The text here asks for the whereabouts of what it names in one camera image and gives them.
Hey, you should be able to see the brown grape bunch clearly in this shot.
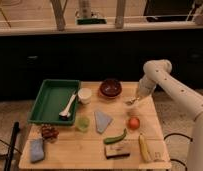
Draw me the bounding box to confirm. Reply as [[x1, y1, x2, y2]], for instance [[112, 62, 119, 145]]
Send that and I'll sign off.
[[41, 125, 59, 139]]

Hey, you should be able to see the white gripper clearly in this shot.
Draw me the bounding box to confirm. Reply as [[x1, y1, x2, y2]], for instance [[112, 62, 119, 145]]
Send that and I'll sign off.
[[125, 97, 143, 116]]

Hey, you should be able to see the white brush in tray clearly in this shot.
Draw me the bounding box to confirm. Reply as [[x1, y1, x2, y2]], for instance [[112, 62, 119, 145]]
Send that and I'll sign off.
[[59, 93, 76, 118]]

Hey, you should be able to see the white cup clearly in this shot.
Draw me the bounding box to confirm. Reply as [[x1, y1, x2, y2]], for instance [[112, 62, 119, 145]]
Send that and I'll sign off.
[[78, 88, 92, 104]]

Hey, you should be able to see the light blue folded cloth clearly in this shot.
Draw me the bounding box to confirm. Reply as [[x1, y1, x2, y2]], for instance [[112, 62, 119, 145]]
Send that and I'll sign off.
[[94, 111, 113, 134]]

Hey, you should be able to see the wooden table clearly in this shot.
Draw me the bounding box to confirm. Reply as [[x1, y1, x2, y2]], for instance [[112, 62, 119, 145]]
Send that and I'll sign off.
[[19, 82, 171, 171]]

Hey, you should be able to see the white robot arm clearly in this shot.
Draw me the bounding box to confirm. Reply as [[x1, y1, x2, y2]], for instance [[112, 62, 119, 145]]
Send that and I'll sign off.
[[125, 59, 203, 171]]

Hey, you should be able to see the black cable right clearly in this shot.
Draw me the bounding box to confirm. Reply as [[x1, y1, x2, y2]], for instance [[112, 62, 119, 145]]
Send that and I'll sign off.
[[163, 132, 194, 164]]

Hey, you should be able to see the green plastic cup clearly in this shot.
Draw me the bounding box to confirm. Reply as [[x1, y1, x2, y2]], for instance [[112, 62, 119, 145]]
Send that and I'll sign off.
[[76, 116, 90, 132]]

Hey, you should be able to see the dark red bowl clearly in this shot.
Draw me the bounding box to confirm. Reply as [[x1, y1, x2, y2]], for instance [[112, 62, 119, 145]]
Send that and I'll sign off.
[[99, 79, 122, 98]]

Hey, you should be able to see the green base stand background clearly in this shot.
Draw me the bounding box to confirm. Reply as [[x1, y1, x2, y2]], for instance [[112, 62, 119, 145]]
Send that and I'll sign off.
[[77, 18, 107, 25]]

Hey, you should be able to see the yellow banana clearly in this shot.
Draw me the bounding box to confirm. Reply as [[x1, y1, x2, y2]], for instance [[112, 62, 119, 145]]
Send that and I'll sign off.
[[139, 134, 152, 163]]

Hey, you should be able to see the black pole left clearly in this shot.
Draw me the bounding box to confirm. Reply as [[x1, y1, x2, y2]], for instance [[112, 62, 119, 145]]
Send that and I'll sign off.
[[4, 122, 20, 171]]

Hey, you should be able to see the orange tomato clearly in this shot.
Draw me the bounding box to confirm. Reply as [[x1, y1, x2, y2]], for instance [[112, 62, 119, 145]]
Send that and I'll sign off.
[[128, 117, 140, 130]]

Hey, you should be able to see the green cucumber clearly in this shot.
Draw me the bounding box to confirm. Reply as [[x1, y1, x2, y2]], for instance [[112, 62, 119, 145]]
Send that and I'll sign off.
[[103, 129, 127, 145]]

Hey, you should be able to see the green plastic tray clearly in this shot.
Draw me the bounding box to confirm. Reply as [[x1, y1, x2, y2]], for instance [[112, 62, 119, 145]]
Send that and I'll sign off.
[[28, 79, 80, 126]]

